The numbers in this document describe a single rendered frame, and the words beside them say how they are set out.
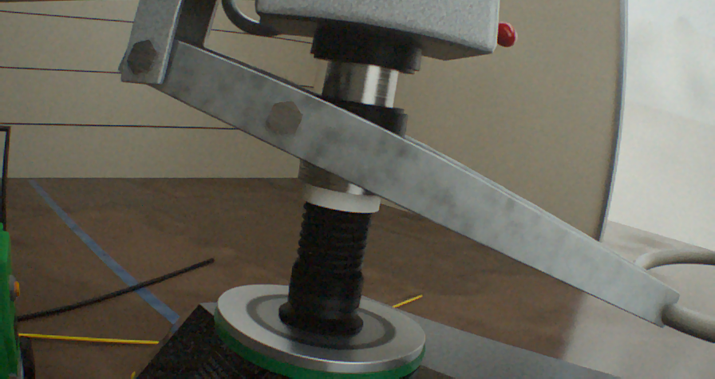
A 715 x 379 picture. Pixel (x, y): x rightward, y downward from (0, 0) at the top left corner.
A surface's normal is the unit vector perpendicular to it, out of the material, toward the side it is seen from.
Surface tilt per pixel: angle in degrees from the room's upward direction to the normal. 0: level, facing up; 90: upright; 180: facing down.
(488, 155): 90
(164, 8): 90
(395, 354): 0
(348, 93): 90
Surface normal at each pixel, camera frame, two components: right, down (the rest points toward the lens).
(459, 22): 0.03, 0.14
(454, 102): -0.62, 0.00
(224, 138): 0.76, 0.22
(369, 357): 0.17, -0.98
